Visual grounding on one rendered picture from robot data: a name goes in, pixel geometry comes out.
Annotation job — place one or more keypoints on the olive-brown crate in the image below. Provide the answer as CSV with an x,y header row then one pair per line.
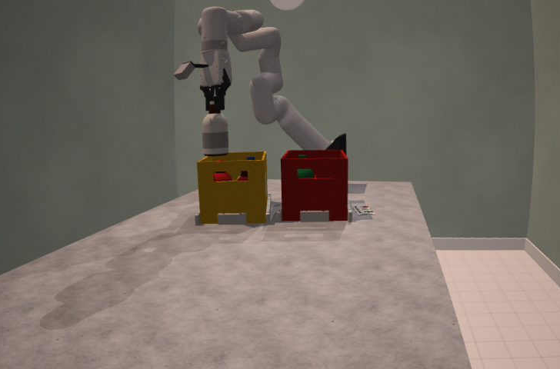
x,y
230,197

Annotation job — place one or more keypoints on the red bottle with pale label band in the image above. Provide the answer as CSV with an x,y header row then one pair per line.
x,y
222,176

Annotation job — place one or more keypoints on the white bottle with grey label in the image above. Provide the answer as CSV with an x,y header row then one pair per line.
x,y
214,132

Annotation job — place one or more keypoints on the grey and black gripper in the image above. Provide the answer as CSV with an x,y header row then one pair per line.
x,y
219,67

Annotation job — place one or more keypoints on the white paper card with colored marks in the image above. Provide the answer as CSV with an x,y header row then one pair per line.
x,y
362,209

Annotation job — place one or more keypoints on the green bottle with pale green label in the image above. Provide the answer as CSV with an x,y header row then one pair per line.
x,y
305,173

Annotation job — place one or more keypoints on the dark red crate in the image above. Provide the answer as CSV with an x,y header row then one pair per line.
x,y
326,191

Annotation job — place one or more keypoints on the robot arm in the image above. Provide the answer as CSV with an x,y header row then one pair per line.
x,y
245,32

